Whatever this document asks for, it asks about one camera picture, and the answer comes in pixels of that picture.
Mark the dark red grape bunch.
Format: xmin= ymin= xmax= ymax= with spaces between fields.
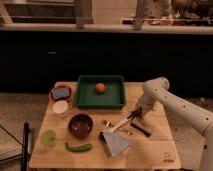
xmin=131 ymin=111 xmax=140 ymax=118

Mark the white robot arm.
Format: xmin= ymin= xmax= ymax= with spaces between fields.
xmin=136 ymin=77 xmax=213 ymax=171

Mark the dark purple bowl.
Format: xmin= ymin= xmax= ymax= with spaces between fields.
xmin=68 ymin=114 xmax=93 ymax=139

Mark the brown black brush block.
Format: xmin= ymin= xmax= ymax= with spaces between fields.
xmin=131 ymin=118 xmax=154 ymax=137

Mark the metal fork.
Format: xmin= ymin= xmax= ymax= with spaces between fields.
xmin=102 ymin=120 xmax=132 ymax=135

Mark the orange tomato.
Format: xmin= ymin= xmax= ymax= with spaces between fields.
xmin=95 ymin=83 xmax=105 ymax=93

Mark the green plastic tray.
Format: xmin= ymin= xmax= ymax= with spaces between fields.
xmin=74 ymin=75 xmax=126 ymax=109

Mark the green chili pepper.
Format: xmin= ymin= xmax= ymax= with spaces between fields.
xmin=65 ymin=142 xmax=93 ymax=152

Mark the white cup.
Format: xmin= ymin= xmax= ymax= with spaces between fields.
xmin=52 ymin=100 xmax=68 ymax=118

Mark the blue sponge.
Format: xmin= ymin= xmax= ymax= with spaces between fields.
xmin=51 ymin=87 xmax=70 ymax=100

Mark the black chair frame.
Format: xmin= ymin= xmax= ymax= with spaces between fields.
xmin=0 ymin=122 xmax=31 ymax=171

